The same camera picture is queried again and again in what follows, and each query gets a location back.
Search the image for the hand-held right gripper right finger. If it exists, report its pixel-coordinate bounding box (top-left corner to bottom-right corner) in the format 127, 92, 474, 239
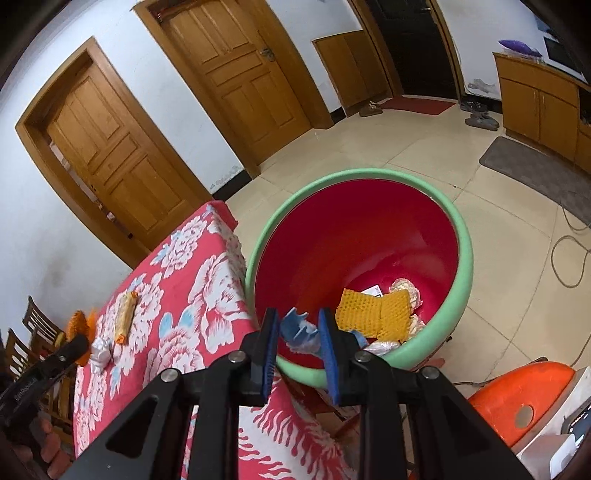
318, 308, 532, 480

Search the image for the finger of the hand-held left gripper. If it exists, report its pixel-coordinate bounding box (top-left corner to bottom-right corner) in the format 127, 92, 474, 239
39, 333, 91, 377

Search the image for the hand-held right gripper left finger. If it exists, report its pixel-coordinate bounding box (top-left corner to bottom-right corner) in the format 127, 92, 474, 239
60, 308, 280, 480

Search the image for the orange cloth bow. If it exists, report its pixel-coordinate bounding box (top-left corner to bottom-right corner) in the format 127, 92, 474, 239
64, 308, 99, 366

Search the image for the blue white plastic wrapper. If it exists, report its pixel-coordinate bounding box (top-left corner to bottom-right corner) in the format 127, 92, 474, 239
279, 308, 324, 356

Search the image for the clear plastic wrapper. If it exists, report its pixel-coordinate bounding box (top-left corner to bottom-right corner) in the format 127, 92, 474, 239
364, 339, 403, 357

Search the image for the large yellow foam net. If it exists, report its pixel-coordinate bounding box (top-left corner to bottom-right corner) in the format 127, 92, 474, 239
335, 288, 383, 339

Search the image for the small yellow foam net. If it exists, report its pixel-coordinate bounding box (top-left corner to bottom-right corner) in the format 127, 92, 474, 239
379, 291, 413, 343

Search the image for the white tissue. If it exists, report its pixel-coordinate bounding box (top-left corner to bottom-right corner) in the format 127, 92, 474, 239
389, 277, 424, 311

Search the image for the red basin with green rim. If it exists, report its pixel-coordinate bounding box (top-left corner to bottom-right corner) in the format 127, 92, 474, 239
245, 168, 474, 387

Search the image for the person's left hand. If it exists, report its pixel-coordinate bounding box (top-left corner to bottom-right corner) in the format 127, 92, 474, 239
0, 412, 64, 480

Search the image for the white paper ball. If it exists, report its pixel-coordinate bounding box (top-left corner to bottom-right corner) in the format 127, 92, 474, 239
89, 338, 115, 376

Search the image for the wooden chair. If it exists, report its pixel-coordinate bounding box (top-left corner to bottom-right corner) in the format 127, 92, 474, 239
21, 295, 66, 348
0, 328, 43, 372

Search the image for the cream snack stick wrapper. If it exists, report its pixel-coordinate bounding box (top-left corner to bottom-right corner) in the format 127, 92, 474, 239
113, 292, 139, 345

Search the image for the red floral tablecloth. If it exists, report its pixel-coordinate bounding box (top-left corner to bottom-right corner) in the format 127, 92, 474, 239
71, 200, 365, 480

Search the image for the orange plastic stool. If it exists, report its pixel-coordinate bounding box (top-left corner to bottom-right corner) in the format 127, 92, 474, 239
466, 361, 578, 449

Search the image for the red doormat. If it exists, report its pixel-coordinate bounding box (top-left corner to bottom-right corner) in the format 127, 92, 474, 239
381, 95, 456, 116

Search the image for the grey floor mat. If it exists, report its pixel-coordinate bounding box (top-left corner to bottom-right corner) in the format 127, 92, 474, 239
479, 136, 591, 228

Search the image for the small wooden cupboard door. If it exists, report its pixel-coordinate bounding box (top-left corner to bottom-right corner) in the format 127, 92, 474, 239
312, 30, 394, 112

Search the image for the dark door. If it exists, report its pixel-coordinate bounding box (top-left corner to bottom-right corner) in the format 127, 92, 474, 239
360, 0, 463, 100

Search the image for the wooden cabinet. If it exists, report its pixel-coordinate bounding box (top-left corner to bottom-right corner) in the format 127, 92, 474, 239
492, 52, 591, 175

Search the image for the purple bag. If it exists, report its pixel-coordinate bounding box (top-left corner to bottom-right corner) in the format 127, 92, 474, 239
499, 39, 542, 57

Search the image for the grey cable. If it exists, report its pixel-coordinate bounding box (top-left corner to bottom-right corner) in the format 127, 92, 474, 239
549, 203, 591, 289

